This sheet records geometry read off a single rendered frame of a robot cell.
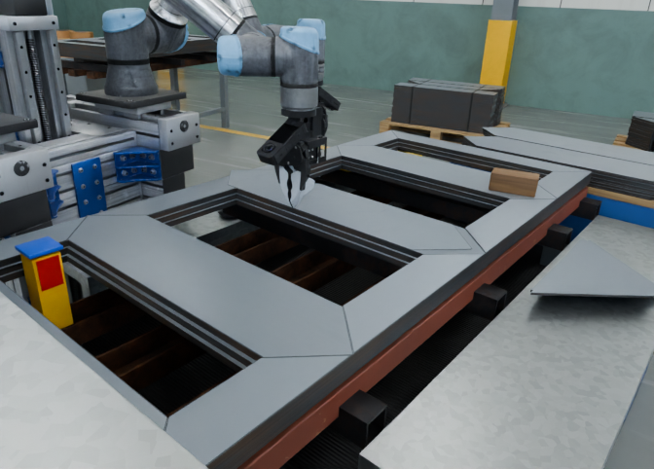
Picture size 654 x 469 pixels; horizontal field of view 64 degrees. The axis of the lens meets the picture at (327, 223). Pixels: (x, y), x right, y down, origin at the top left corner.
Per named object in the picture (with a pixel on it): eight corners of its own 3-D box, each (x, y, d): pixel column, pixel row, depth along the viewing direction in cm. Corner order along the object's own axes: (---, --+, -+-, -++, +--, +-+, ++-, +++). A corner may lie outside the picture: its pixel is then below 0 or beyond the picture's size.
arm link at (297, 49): (275, 24, 104) (319, 26, 105) (276, 82, 108) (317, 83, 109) (274, 27, 97) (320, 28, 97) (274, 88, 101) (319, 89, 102)
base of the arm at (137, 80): (92, 92, 155) (88, 57, 151) (132, 87, 167) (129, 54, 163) (130, 98, 148) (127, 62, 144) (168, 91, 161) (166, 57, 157)
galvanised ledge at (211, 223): (387, 173, 221) (387, 166, 220) (89, 288, 128) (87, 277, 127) (349, 163, 233) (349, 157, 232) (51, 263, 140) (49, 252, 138)
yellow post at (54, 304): (76, 340, 104) (60, 252, 97) (51, 350, 101) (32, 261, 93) (64, 329, 107) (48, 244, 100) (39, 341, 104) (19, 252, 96)
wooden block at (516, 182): (536, 191, 144) (539, 173, 142) (534, 198, 139) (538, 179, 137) (490, 184, 148) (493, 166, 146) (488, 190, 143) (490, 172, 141)
